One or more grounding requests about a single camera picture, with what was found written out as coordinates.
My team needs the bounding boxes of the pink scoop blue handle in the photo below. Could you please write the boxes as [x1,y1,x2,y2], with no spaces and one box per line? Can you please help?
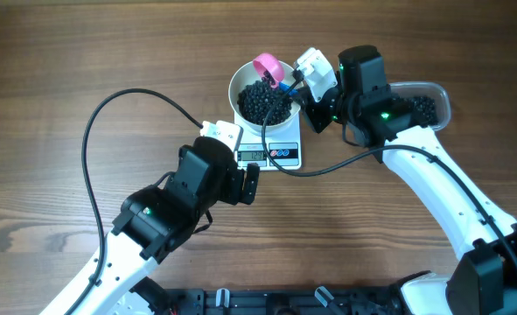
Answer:
[252,52,297,96]

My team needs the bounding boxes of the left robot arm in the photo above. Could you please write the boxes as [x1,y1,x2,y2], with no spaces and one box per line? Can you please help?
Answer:
[43,136,260,314]

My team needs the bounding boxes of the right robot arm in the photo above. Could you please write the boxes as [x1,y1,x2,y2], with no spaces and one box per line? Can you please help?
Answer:
[294,45,517,314]

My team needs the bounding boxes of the black beans in bowl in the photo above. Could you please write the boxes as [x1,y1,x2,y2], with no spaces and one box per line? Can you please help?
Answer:
[237,80,292,126]

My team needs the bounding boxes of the white round bowl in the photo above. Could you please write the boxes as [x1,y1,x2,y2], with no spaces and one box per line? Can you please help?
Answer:
[228,61,300,136]

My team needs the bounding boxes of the clear plastic food container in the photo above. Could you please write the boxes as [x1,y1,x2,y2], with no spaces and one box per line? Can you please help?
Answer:
[390,81,451,131]

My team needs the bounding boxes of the black right camera cable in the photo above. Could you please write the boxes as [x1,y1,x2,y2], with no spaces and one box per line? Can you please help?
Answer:
[261,69,517,315]

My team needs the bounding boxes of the black camera cable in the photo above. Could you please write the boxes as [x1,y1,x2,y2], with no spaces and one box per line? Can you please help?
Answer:
[63,87,205,315]
[261,69,517,315]

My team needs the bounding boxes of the black left camera cable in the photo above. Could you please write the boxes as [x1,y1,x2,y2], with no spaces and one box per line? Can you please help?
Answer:
[63,87,205,315]

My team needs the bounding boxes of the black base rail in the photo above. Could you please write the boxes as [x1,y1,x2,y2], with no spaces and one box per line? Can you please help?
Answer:
[126,275,416,315]

